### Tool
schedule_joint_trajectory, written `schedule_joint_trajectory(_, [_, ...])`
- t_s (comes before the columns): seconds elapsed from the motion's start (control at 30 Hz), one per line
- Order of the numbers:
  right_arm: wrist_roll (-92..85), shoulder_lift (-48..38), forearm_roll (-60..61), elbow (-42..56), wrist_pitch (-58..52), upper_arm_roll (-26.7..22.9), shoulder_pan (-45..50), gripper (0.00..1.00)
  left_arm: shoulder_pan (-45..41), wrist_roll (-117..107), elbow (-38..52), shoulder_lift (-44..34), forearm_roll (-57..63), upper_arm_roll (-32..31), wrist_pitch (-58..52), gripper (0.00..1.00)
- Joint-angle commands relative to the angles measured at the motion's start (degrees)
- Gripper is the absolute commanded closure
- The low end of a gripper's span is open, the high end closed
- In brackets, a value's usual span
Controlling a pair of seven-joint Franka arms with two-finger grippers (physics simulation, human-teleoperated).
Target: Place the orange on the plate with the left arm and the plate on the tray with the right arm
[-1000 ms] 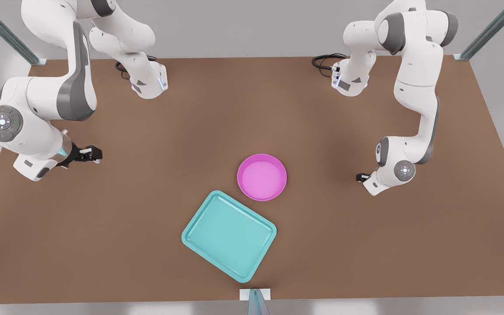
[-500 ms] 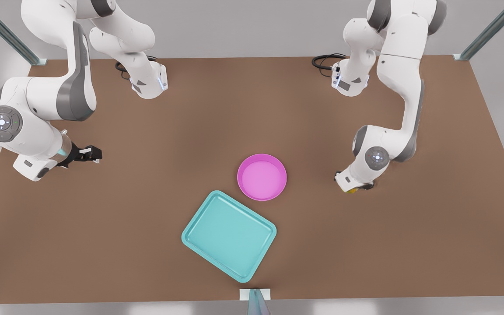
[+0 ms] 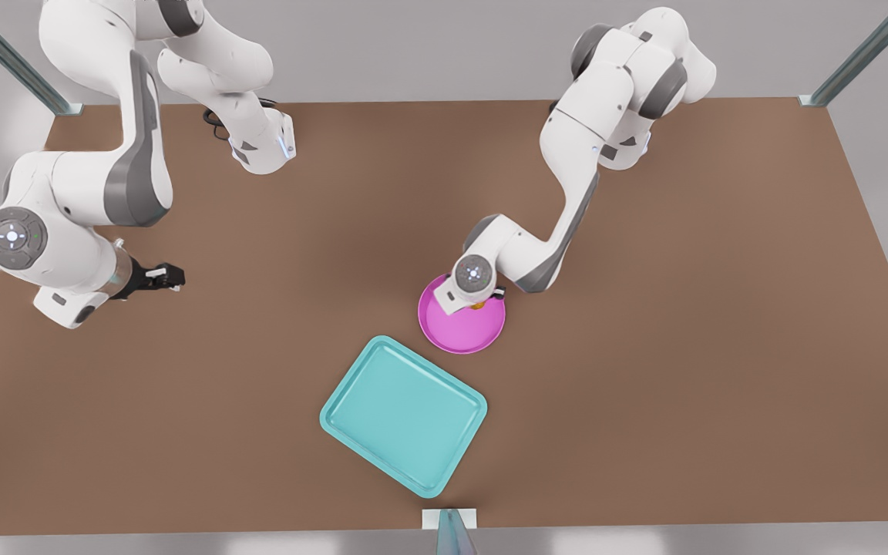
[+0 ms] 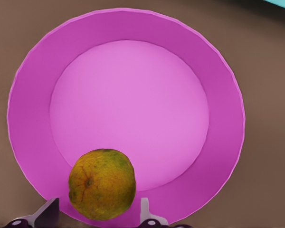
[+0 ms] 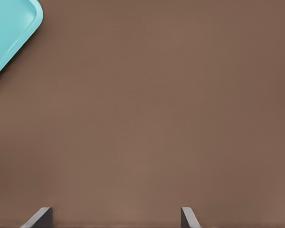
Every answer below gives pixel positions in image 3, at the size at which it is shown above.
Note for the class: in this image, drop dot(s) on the teal rectangular tray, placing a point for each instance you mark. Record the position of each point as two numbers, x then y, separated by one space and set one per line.
404 415

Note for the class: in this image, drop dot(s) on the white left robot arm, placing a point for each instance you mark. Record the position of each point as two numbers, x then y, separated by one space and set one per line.
583 139

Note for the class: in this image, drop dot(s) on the silver frame post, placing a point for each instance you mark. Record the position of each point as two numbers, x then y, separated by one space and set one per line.
860 54
453 532
16 58

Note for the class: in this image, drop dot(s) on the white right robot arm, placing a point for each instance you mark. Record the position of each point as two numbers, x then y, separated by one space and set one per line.
74 185

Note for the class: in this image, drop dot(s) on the magenta round plate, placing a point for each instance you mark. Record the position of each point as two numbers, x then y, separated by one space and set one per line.
463 330

